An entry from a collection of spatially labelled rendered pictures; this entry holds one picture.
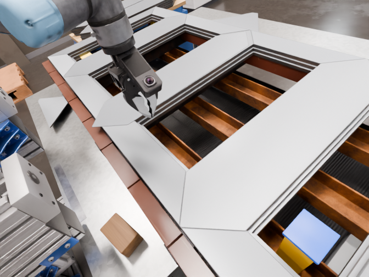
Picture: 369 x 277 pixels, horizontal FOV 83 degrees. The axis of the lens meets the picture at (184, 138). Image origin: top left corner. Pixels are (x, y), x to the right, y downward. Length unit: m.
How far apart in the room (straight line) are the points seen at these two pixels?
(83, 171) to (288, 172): 0.70
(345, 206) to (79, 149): 0.93
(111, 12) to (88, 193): 0.58
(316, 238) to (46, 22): 0.51
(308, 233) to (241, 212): 0.12
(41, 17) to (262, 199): 0.47
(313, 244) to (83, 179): 0.72
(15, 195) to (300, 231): 0.49
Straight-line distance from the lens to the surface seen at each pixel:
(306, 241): 0.41
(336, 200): 0.70
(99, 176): 0.83
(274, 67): 0.93
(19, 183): 0.49
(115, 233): 0.64
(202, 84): 0.78
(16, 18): 0.38
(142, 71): 0.46
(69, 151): 1.00
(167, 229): 0.48
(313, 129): 0.60
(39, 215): 0.51
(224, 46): 0.94
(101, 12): 0.45
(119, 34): 0.46
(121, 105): 0.76
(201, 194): 0.47
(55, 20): 0.39
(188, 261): 0.46
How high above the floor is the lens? 1.27
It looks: 48 degrees down
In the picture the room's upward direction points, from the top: 16 degrees counter-clockwise
